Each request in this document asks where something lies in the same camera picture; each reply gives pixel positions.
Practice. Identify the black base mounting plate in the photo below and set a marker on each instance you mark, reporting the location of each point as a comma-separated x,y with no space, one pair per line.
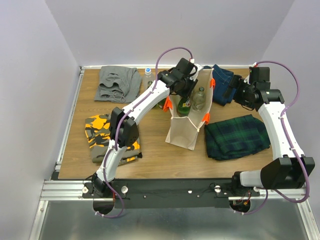
148,193

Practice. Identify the grey folded shorts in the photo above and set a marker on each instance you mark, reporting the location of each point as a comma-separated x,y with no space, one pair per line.
118,84

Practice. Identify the green plaid folded cloth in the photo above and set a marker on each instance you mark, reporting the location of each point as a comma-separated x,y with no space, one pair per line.
235,138

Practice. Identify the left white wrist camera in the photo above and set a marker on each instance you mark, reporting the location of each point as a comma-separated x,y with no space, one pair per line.
196,69

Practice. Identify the green glass bottle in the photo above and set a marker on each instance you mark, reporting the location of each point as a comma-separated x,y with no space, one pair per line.
198,99
184,107
161,103

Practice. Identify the dark blue folded jeans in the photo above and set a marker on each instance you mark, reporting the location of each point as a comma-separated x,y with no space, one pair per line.
222,78

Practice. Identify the beige canvas tote bag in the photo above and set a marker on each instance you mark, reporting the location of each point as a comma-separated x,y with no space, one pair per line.
184,130

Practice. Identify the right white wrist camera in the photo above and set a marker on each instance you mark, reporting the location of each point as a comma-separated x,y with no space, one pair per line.
247,79

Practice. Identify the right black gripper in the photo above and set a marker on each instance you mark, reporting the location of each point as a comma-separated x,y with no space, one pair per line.
246,103

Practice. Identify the aluminium rail frame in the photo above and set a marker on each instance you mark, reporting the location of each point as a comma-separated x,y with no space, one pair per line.
70,190

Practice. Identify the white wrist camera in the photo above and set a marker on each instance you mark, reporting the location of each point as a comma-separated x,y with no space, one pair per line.
247,79
196,69

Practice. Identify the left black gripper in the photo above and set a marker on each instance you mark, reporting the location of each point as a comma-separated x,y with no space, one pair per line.
187,93

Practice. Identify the clear plastic water bottle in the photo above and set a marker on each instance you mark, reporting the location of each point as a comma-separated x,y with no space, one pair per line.
147,77

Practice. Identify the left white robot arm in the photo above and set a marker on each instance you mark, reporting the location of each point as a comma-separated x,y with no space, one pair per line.
124,128

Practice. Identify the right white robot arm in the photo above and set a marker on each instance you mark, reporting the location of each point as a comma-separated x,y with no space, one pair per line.
290,166

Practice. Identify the orange camouflage folded pants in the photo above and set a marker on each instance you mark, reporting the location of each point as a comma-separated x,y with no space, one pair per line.
98,135

